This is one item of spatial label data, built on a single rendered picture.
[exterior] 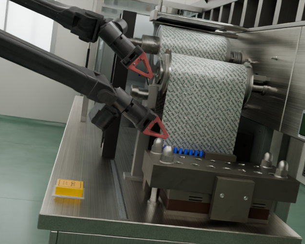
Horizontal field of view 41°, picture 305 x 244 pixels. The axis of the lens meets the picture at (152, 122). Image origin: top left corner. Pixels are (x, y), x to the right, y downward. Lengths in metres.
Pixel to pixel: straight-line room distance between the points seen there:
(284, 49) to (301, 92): 0.18
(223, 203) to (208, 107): 0.31
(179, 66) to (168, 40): 0.25
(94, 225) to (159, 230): 0.15
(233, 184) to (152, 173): 0.21
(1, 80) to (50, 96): 0.79
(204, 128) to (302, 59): 0.33
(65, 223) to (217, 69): 0.62
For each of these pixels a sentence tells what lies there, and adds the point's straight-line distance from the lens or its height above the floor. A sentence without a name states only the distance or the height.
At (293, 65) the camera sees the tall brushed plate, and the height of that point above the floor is 1.33.
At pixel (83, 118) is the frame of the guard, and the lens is 2.23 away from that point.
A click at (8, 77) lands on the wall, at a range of 6.87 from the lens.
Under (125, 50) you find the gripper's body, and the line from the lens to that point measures 1.24.
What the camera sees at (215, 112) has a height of 1.16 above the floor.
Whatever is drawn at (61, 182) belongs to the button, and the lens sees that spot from 1.14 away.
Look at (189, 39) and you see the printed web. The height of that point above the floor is 1.37.
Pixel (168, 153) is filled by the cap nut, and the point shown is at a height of 1.06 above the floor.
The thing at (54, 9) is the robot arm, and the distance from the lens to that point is 1.30.
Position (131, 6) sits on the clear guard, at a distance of 2.23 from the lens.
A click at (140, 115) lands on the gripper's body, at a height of 1.12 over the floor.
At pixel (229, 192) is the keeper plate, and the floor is 0.99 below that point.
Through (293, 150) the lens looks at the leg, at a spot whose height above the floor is 1.05.
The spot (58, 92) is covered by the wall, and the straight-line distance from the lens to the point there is 6.79.
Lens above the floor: 1.28
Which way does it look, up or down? 8 degrees down
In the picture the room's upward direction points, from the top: 9 degrees clockwise
